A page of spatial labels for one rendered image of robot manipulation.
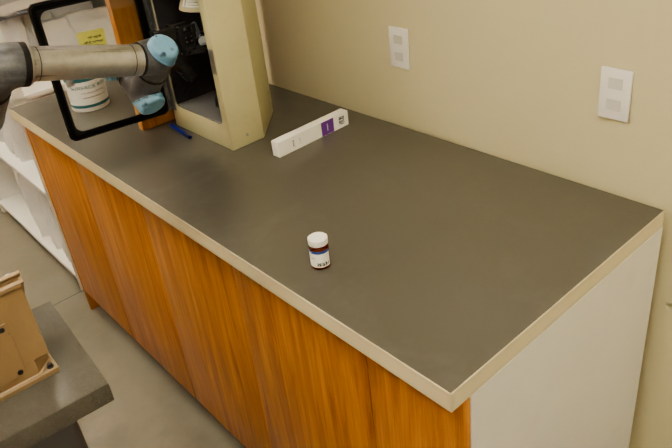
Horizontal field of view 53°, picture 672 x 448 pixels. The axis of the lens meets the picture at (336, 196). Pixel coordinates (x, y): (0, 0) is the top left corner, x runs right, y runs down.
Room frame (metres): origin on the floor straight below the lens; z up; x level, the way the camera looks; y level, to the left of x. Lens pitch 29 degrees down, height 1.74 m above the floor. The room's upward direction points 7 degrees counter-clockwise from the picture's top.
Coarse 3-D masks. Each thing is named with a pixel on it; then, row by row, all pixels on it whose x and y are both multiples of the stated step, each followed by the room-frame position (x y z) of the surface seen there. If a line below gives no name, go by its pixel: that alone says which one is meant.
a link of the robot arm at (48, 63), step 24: (0, 48) 1.40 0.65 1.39; (24, 48) 1.42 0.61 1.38; (48, 48) 1.47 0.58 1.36; (72, 48) 1.50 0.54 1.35; (96, 48) 1.53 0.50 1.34; (120, 48) 1.56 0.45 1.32; (144, 48) 1.60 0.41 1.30; (168, 48) 1.61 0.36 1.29; (0, 72) 1.37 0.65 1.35; (24, 72) 1.40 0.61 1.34; (48, 72) 1.44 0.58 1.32; (72, 72) 1.47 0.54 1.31; (96, 72) 1.50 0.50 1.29; (120, 72) 1.54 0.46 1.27; (144, 72) 1.58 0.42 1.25; (168, 72) 1.63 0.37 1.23; (0, 96) 1.38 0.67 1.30
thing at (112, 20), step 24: (48, 0) 1.87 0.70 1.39; (96, 0) 1.92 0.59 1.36; (120, 0) 1.96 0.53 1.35; (48, 24) 1.86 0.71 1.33; (72, 24) 1.89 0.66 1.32; (96, 24) 1.92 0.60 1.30; (120, 24) 1.95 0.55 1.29; (72, 96) 1.86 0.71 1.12; (96, 96) 1.89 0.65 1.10; (120, 96) 1.92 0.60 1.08; (96, 120) 1.88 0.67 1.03
